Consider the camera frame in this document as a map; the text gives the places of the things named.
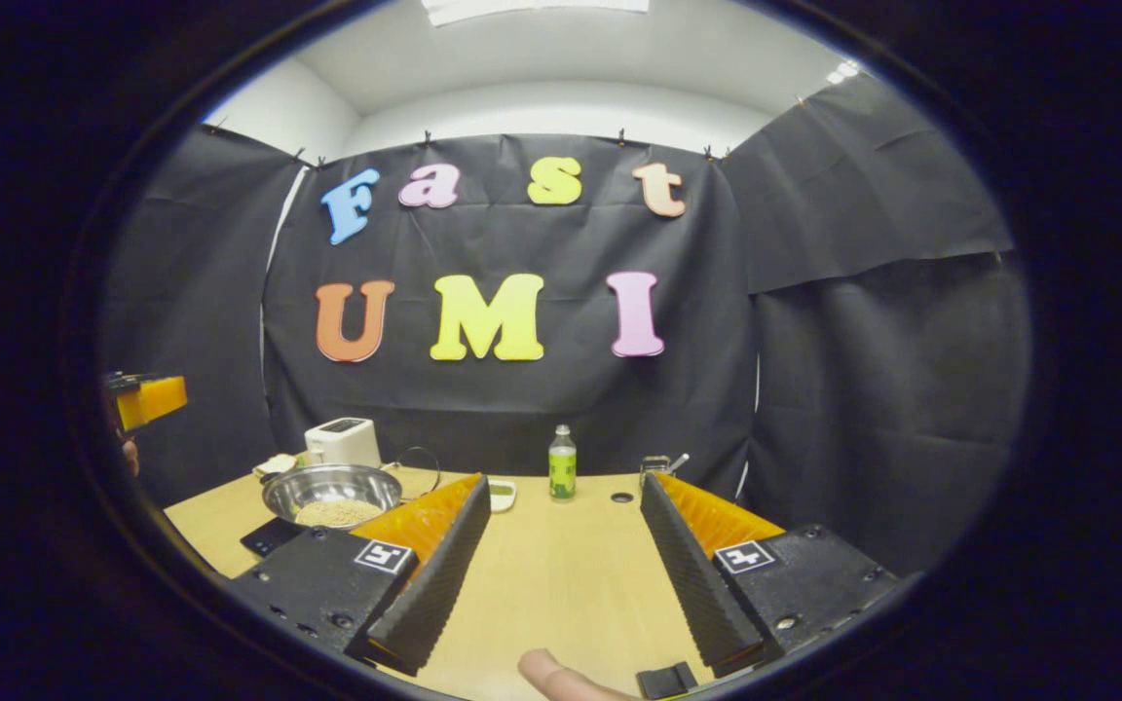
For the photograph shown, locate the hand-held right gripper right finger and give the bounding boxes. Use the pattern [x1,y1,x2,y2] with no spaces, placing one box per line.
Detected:
[639,472,901,680]

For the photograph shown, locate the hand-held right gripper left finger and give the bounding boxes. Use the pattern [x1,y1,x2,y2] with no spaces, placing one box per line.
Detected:
[230,474,492,676]

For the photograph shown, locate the stainless steel pot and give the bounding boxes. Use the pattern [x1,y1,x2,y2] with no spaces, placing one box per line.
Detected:
[261,463,404,529]

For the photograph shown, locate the black induction cooktop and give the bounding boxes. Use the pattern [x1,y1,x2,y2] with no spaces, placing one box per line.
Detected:
[240,516,307,558]

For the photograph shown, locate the pile of soybeans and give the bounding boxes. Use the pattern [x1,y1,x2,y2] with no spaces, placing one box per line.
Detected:
[295,498,384,528]

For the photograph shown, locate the white toaster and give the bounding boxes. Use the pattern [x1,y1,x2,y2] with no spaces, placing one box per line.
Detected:
[304,418,383,468]

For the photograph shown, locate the green label plastic bottle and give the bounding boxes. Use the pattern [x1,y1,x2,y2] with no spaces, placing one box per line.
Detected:
[548,424,578,502]

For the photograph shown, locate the black backdrop cloth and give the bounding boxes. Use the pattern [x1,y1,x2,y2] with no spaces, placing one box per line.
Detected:
[98,73,1034,575]

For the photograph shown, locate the large ceiling light panel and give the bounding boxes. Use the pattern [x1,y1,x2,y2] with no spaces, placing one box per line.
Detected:
[422,0,650,27]

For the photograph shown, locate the black power cable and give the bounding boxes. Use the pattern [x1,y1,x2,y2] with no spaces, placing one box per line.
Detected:
[381,446,442,498]

